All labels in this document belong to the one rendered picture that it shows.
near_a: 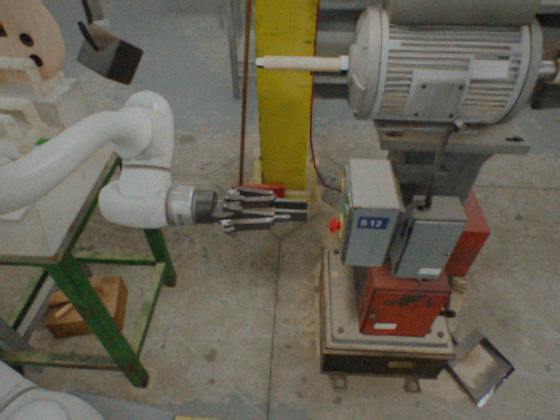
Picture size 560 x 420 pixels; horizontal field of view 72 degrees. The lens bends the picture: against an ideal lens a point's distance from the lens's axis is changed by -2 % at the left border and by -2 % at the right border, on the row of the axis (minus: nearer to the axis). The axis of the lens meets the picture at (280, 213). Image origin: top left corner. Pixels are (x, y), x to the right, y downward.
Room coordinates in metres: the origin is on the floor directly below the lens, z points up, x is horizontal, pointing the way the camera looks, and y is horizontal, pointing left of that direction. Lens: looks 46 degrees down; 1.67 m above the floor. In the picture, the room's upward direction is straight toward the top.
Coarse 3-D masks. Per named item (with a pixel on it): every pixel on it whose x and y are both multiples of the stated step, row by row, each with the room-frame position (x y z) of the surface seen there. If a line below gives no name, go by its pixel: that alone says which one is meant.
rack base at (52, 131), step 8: (0, 128) 0.97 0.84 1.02; (24, 128) 0.97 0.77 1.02; (48, 128) 0.97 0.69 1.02; (56, 128) 0.97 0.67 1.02; (64, 128) 0.98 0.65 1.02; (0, 136) 0.93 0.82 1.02; (8, 136) 0.93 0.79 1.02; (48, 136) 0.93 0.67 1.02; (0, 144) 0.89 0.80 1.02; (8, 144) 0.89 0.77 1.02; (0, 152) 0.86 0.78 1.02; (8, 152) 0.86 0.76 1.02; (16, 152) 0.86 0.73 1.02
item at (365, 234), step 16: (352, 160) 0.69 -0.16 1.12; (368, 160) 0.69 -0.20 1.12; (384, 160) 0.69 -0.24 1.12; (352, 176) 0.64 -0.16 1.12; (368, 176) 0.64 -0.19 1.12; (384, 176) 0.64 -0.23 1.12; (352, 192) 0.59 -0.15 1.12; (368, 192) 0.59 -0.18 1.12; (384, 192) 0.59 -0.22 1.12; (352, 208) 0.55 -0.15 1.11; (368, 208) 0.55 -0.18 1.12; (384, 208) 0.54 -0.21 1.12; (352, 224) 0.55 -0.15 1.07; (368, 224) 0.54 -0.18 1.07; (384, 224) 0.54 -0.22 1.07; (352, 240) 0.55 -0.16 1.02; (368, 240) 0.54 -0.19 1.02; (384, 240) 0.54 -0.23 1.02; (352, 256) 0.54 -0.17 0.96; (368, 256) 0.54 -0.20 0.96; (384, 256) 0.54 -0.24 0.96
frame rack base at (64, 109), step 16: (0, 80) 1.12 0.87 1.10; (64, 80) 1.11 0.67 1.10; (0, 96) 1.02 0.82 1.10; (16, 96) 1.02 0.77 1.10; (32, 96) 1.02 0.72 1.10; (48, 96) 1.02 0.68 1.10; (64, 96) 1.04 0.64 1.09; (80, 96) 1.11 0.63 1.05; (0, 112) 1.00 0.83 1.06; (16, 112) 1.00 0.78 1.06; (48, 112) 0.98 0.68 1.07; (64, 112) 1.01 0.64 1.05; (80, 112) 1.08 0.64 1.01
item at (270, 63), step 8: (264, 56) 0.91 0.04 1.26; (264, 64) 0.89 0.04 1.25; (272, 64) 0.89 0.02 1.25; (280, 64) 0.89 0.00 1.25; (288, 64) 0.89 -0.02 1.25; (296, 64) 0.89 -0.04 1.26; (304, 64) 0.89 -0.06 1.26; (312, 64) 0.89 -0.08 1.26; (320, 64) 0.88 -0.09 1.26; (328, 64) 0.88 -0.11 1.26; (336, 64) 0.88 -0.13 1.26
